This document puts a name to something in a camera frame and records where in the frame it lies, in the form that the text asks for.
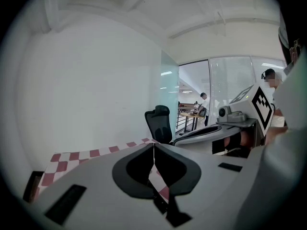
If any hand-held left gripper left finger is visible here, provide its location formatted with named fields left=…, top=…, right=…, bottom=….
left=25, top=142, right=166, bottom=230

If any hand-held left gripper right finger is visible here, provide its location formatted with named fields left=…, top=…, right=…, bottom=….
left=154, top=142, right=262, bottom=230

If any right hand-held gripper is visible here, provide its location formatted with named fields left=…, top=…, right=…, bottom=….
left=172, top=83, right=275, bottom=154

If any person's right forearm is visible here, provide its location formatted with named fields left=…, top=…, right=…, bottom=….
left=263, top=126, right=290, bottom=146

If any person's right hand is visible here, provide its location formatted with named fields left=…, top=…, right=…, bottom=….
left=224, top=130, right=256, bottom=158

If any wooden table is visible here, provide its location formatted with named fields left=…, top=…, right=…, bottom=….
left=180, top=112, right=205, bottom=132

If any red white checkered tablecloth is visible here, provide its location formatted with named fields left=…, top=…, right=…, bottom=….
left=38, top=138, right=171, bottom=207

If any black mesh office chair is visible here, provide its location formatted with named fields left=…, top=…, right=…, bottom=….
left=144, top=105, right=174, bottom=145

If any frosted glass partition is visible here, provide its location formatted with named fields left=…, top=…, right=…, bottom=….
left=160, top=49, right=180, bottom=136

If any person's black printed t-shirt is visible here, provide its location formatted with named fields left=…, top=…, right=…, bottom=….
left=278, top=8, right=302, bottom=66

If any grey fisheye camera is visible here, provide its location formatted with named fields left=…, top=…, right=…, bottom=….
left=217, top=105, right=248, bottom=124

